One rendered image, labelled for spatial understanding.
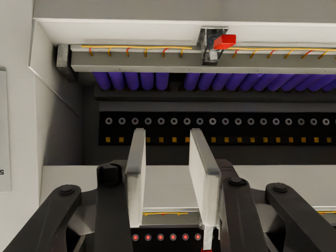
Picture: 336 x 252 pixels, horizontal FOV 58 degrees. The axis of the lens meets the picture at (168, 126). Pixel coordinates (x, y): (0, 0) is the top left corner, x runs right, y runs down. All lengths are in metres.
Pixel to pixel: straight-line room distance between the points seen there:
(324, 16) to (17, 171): 0.35
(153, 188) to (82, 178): 0.08
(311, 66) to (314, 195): 0.15
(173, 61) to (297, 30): 0.14
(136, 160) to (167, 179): 0.18
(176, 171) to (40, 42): 0.19
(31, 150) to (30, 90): 0.06
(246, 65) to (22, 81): 0.24
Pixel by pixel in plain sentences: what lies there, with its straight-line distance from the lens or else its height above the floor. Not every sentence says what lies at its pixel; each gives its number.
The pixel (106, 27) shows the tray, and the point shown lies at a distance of 0.33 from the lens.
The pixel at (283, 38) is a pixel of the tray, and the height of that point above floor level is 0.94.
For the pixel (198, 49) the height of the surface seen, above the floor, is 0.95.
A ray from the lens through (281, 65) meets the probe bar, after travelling 0.39.
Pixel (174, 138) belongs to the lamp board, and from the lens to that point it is 0.47.
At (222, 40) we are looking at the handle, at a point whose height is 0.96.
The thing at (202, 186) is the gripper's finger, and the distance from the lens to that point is 0.16.
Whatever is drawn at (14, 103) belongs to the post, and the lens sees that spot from 0.34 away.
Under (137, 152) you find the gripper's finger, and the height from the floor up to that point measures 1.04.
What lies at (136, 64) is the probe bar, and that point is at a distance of 0.36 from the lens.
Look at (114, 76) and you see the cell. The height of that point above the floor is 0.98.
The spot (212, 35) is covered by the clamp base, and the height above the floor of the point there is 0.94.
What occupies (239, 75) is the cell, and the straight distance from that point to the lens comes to 0.41.
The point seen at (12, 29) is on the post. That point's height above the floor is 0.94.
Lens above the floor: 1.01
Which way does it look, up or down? 5 degrees up
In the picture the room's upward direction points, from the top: 180 degrees counter-clockwise
